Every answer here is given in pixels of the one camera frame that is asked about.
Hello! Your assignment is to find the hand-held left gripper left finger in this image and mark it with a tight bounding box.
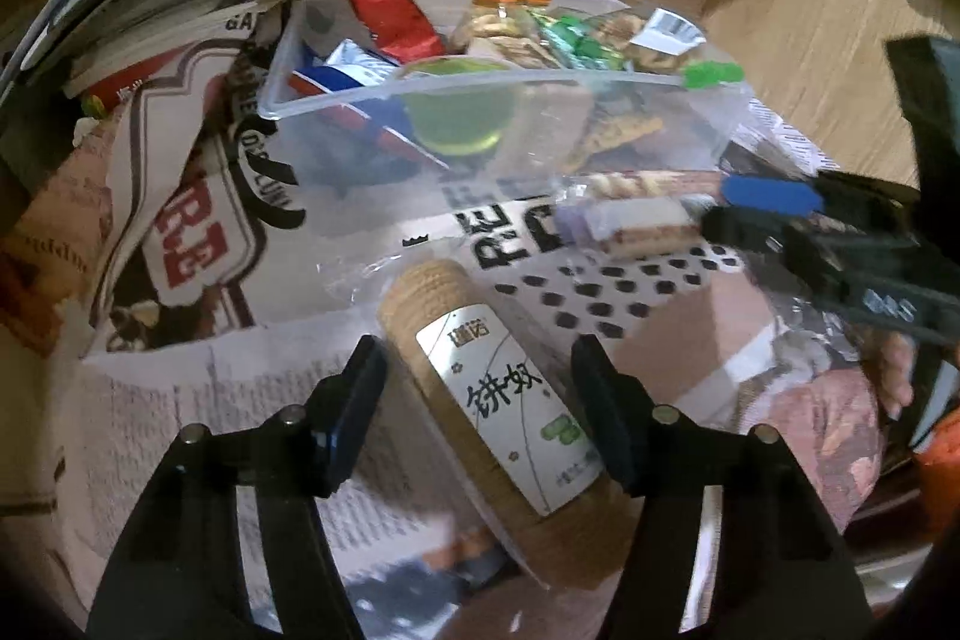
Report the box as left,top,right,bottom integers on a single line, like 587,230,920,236
86,334,389,640

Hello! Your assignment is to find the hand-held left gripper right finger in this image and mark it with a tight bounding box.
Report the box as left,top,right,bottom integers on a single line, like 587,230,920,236
570,334,875,640

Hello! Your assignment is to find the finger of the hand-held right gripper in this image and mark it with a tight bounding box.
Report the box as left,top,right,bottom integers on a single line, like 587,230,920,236
722,171,925,223
700,207,852,307

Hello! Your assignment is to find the purple wafer biscuit pack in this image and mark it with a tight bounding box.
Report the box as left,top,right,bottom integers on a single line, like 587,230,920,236
559,169,727,256

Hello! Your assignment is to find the biscuit roll with white label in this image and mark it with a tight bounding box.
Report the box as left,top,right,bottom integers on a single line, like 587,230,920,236
376,260,631,590

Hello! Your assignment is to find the brown snack pack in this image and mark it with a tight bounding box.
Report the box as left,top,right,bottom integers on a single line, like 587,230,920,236
562,107,668,169

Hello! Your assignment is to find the yellow cracker pack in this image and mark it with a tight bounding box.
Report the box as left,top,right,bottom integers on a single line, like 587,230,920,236
600,8,707,76

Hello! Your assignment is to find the green candy packet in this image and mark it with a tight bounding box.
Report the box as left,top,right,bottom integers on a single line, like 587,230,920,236
536,10,627,71

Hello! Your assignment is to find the clear plastic container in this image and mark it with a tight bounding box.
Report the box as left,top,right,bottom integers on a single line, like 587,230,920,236
259,0,751,191

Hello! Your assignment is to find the green jelly cup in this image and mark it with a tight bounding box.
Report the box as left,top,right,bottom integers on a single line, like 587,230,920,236
401,59,522,154

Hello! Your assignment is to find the orange snack bag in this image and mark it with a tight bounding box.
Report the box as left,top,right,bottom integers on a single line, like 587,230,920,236
450,0,560,67

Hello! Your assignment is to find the blue white snack packet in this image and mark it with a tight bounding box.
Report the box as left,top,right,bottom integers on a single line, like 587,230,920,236
289,38,410,112

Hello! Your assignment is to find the red snack packet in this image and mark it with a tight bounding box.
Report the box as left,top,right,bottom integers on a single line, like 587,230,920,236
340,0,442,64

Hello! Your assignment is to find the person's right hand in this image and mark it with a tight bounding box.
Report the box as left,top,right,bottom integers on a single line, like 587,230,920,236
874,332,916,425

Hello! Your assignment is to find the patterned pink cloth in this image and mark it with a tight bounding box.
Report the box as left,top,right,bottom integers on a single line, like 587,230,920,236
720,370,890,536

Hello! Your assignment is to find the newspaper lining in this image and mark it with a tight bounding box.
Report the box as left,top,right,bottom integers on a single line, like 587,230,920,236
0,0,848,640

